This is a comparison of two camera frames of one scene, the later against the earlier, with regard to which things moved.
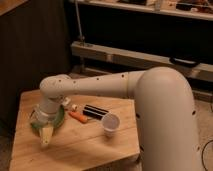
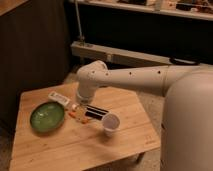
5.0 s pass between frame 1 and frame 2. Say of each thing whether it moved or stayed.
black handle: stayed
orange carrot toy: stayed
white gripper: moved
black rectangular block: stayed
